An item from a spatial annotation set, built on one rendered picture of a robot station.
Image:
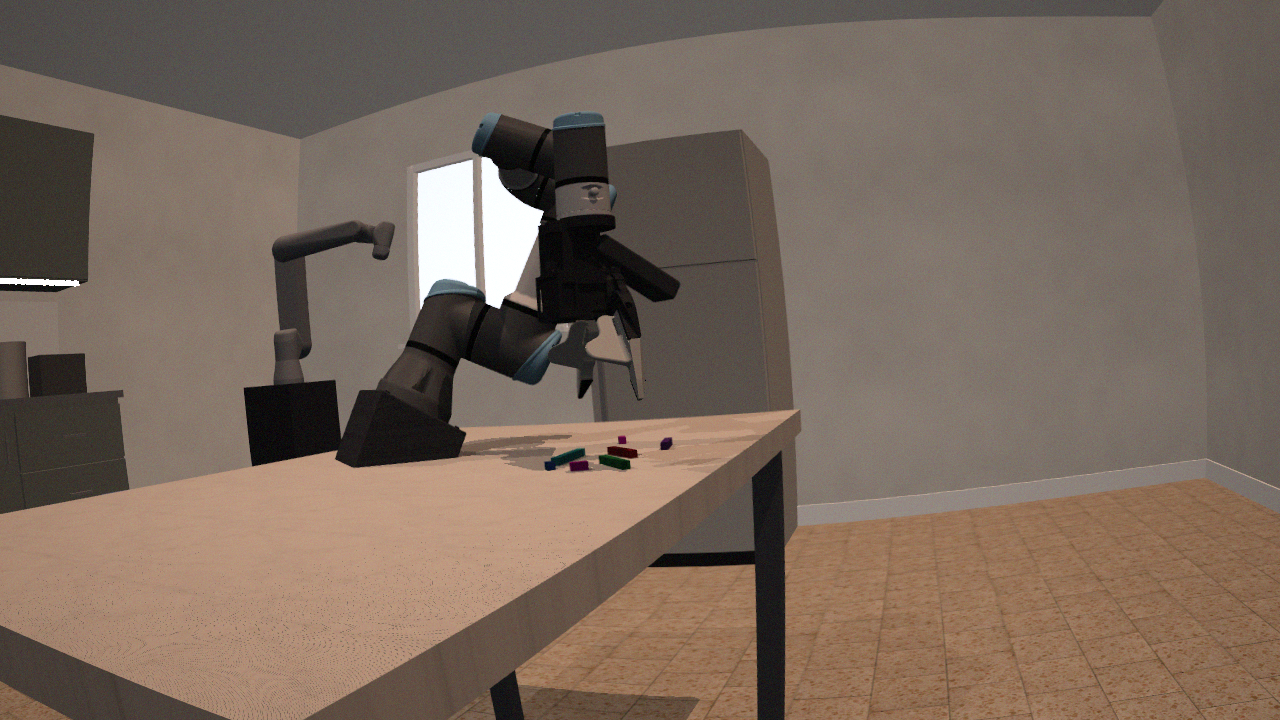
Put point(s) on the green rod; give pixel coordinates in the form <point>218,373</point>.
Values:
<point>614,462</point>

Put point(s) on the turquoise rod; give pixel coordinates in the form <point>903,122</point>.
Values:
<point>568,456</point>

